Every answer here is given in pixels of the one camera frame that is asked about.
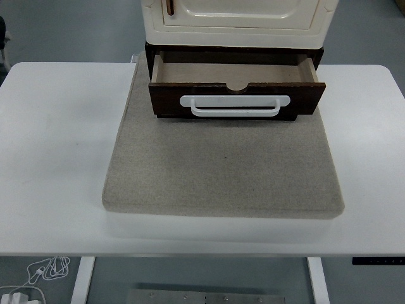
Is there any white drawer handle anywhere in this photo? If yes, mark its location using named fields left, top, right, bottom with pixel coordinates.
left=179, top=94, right=291, bottom=118

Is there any dark wooden drawer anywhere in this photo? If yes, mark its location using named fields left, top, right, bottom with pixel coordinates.
left=147, top=52, right=327, bottom=121

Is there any cream cabinet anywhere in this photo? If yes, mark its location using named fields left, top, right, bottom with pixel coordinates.
left=140, top=0, right=339, bottom=50

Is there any dark wooden drawer casing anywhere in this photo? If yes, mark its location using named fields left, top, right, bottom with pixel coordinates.
left=144, top=42, right=325, bottom=122

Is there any beige fabric mat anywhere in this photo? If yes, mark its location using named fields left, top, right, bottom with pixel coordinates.
left=101, top=53, right=346, bottom=220

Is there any white table leg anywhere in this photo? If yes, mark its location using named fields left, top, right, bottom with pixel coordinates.
left=306, top=256, right=330, bottom=304
left=70, top=256, right=96, bottom=304

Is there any black table control panel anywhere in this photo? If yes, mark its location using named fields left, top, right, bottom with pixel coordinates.
left=352, top=256, right=405, bottom=266

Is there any white charger adapter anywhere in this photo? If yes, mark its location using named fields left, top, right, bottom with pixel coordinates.
left=1, top=291, right=30, bottom=304

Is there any white cable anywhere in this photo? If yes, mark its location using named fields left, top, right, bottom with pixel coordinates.
left=0, top=255, right=71, bottom=304

